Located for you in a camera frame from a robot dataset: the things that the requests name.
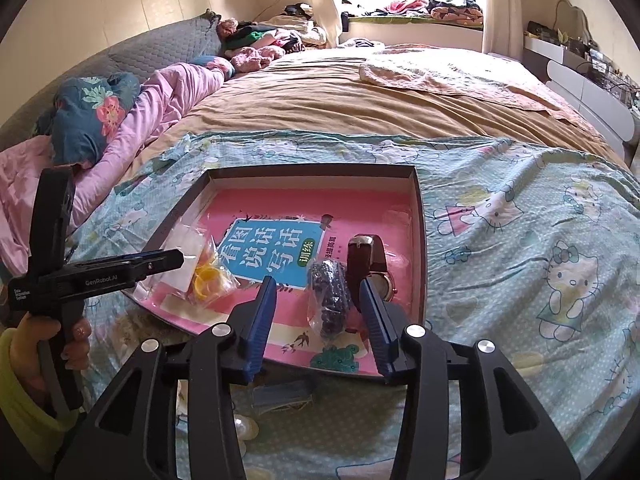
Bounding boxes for dark beads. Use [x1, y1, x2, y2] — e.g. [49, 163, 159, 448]
[307, 259, 352, 341]

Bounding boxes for yellow rings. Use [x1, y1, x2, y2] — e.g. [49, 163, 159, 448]
[144, 221, 241, 309]

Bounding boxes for brown leather wrist watch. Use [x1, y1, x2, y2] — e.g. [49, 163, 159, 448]
[345, 234, 397, 310]

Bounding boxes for person's left hand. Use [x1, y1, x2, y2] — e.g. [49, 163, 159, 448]
[8, 311, 94, 396]

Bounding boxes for pink children's book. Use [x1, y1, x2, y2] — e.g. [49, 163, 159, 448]
[144, 186, 417, 376]

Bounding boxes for dark cardboard box tray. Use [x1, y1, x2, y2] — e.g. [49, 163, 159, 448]
[121, 162, 429, 380]

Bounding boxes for hello kitty teal bedsheet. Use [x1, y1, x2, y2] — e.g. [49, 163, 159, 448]
[72, 130, 639, 479]

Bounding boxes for dark floral pillow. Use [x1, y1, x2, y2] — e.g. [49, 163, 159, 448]
[35, 73, 140, 168]

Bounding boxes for tan blanket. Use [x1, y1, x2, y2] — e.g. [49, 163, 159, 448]
[124, 49, 623, 179]

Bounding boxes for pink quilt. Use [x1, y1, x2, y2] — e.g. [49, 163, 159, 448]
[1, 63, 227, 275]

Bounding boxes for pile of clothes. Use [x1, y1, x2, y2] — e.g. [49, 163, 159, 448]
[216, 2, 330, 75]

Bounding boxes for pink floral thin blanket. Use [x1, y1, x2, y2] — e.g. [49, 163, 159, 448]
[359, 44, 588, 128]

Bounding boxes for grey quilted headboard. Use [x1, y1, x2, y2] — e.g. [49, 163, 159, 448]
[1, 10, 222, 150]

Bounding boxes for white long low cabinet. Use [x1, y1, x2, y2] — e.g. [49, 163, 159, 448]
[523, 36, 639, 164]

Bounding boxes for clothes on window sill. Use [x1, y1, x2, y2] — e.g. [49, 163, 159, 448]
[341, 0, 484, 29]

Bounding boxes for cream window curtain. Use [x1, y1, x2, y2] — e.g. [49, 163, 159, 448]
[483, 0, 524, 60]

